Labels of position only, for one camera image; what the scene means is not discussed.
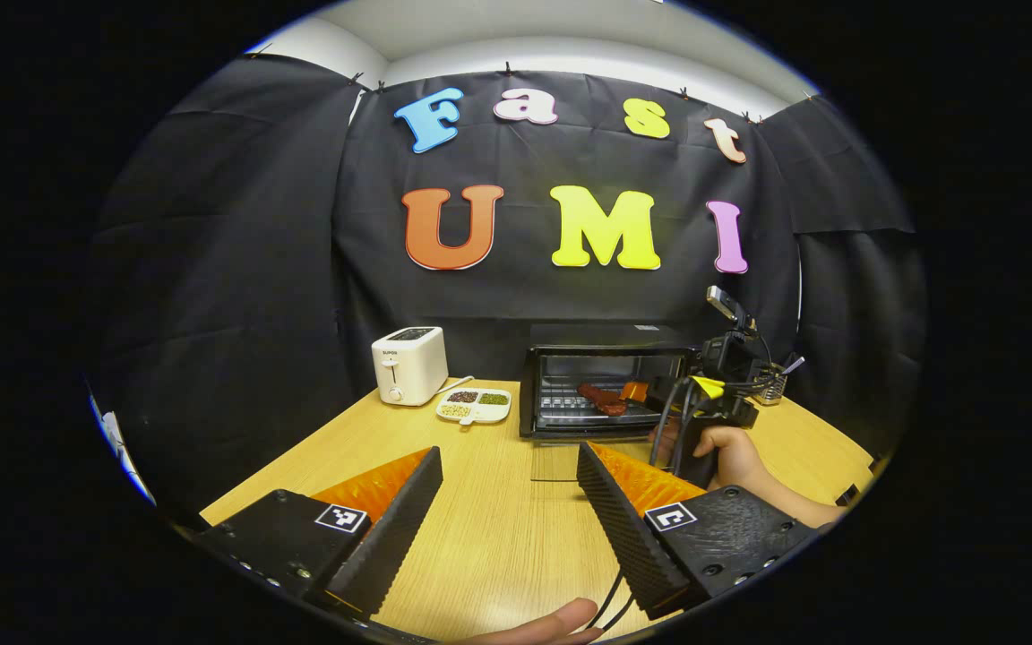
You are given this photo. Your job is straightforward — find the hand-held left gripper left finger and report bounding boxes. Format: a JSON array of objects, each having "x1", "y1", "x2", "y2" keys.
[{"x1": 198, "y1": 445, "x2": 443, "y2": 619}]

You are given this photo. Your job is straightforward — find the white toaster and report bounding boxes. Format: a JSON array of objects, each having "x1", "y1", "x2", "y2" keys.
[{"x1": 371, "y1": 326, "x2": 450, "y2": 408}]

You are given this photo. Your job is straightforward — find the metal wire holder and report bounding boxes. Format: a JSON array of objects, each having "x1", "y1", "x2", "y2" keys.
[{"x1": 753, "y1": 361, "x2": 793, "y2": 407}]

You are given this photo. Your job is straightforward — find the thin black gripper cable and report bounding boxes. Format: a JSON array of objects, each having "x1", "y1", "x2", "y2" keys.
[{"x1": 588, "y1": 571, "x2": 638, "y2": 632}]

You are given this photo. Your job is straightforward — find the black electric oven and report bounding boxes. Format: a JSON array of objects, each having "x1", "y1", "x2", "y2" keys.
[{"x1": 519, "y1": 322, "x2": 705, "y2": 485}]

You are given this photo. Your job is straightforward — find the white divided snack dish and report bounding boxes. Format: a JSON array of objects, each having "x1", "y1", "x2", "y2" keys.
[{"x1": 435, "y1": 387, "x2": 512, "y2": 427}]

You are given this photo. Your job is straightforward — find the brown meat piece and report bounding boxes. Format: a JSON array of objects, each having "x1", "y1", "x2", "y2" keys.
[{"x1": 577, "y1": 383, "x2": 629, "y2": 417}]

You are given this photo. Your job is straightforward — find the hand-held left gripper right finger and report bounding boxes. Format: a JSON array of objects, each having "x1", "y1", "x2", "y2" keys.
[{"x1": 576, "y1": 440, "x2": 820, "y2": 621}]

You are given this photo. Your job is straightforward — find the black backdrop cloth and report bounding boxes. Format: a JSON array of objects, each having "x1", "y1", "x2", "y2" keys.
[{"x1": 86, "y1": 52, "x2": 929, "y2": 529}]

